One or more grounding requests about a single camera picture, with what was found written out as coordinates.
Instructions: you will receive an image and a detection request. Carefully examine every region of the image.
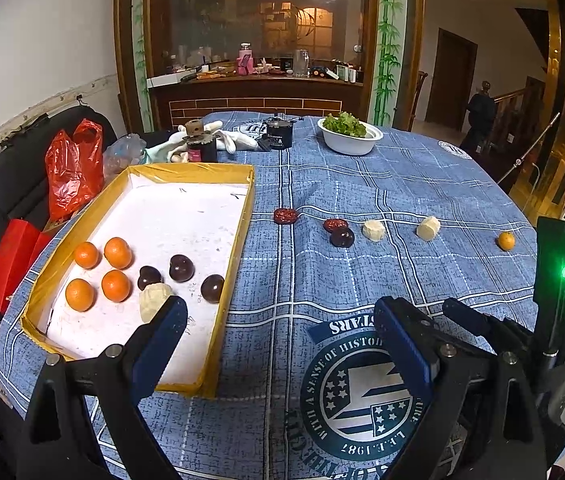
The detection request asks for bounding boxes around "wooden door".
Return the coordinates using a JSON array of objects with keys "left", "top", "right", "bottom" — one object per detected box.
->
[{"left": 425, "top": 27, "right": 478, "bottom": 133}]

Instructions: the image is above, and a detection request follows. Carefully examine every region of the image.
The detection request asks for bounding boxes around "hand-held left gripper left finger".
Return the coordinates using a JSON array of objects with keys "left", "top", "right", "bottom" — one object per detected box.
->
[{"left": 15, "top": 296, "right": 189, "bottom": 480}]

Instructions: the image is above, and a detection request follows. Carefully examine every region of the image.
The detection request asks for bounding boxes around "metal rod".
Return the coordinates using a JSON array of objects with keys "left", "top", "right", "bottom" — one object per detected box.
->
[{"left": 497, "top": 112, "right": 561, "bottom": 183}]

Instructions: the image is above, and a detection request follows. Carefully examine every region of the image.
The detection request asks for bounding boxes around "wooden chair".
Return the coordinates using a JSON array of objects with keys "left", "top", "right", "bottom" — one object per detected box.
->
[{"left": 410, "top": 71, "right": 428, "bottom": 131}]

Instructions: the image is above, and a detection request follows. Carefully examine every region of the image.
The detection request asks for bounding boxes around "pale glove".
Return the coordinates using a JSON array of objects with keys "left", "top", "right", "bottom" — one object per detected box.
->
[{"left": 145, "top": 132, "right": 188, "bottom": 165}]

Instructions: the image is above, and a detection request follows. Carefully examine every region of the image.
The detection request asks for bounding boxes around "wooden stair railing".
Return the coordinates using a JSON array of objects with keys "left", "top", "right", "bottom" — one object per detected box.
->
[{"left": 493, "top": 77, "right": 548, "bottom": 161}]

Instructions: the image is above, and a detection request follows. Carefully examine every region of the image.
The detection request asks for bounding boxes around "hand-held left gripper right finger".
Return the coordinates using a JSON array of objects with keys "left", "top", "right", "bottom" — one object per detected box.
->
[{"left": 375, "top": 296, "right": 565, "bottom": 480}]

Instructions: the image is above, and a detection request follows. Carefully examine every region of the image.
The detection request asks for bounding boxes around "wooden display cabinet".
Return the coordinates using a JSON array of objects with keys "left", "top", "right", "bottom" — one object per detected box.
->
[{"left": 115, "top": 0, "right": 426, "bottom": 133}]

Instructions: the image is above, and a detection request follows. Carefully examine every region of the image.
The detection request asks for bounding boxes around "pink bottle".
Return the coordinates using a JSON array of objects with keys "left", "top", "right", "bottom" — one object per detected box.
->
[{"left": 235, "top": 42, "right": 256, "bottom": 77}]

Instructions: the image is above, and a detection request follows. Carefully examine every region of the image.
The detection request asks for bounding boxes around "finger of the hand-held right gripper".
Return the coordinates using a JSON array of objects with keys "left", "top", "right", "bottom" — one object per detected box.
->
[{"left": 441, "top": 297, "right": 538, "bottom": 361}]

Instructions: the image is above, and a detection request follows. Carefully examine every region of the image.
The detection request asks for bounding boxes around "white bowl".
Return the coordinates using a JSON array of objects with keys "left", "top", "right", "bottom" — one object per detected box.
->
[{"left": 317, "top": 116, "right": 384, "bottom": 156}]

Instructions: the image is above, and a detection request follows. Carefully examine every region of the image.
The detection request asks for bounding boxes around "black jar with brown top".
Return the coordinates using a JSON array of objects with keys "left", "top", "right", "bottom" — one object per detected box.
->
[{"left": 182, "top": 120, "right": 217, "bottom": 163}]

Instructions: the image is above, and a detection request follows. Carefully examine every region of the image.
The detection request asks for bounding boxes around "red plastic bag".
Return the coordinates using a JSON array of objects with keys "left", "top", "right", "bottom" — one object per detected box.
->
[{"left": 45, "top": 119, "right": 104, "bottom": 223}]

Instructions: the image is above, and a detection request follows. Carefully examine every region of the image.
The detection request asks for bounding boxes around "yellow-rimmed white tray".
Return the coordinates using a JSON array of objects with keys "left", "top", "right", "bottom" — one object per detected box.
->
[{"left": 20, "top": 162, "right": 256, "bottom": 400}]

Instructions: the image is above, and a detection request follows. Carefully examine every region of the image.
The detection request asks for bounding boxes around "red paper bag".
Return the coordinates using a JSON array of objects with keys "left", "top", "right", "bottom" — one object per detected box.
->
[{"left": 0, "top": 218, "right": 53, "bottom": 313}]

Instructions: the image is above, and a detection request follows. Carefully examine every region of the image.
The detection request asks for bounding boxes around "clear plastic bag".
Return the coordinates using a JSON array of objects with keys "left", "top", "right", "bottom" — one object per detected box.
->
[{"left": 103, "top": 133, "right": 148, "bottom": 178}]

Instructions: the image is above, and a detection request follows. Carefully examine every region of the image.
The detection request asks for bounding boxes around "green lettuce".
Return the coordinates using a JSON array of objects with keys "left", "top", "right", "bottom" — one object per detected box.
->
[{"left": 323, "top": 112, "right": 367, "bottom": 137}]

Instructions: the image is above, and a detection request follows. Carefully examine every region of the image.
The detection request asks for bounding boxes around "blue plaid tablecloth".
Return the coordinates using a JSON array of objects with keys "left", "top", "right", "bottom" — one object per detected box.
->
[{"left": 0, "top": 110, "right": 565, "bottom": 480}]

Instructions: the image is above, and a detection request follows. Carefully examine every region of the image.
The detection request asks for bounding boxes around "white glove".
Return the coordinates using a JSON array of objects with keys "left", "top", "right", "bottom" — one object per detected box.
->
[{"left": 207, "top": 121, "right": 260, "bottom": 153}]

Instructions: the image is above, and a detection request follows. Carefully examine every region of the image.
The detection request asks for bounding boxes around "pale sugarcane chunk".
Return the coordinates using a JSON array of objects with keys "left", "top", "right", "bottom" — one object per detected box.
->
[
  {"left": 139, "top": 282, "right": 173, "bottom": 324},
  {"left": 417, "top": 216, "right": 441, "bottom": 242},
  {"left": 362, "top": 219, "right": 387, "bottom": 243}
]

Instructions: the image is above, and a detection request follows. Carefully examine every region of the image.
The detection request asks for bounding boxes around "black cylindrical device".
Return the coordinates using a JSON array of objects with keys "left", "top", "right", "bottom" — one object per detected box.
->
[{"left": 260, "top": 116, "right": 297, "bottom": 152}]

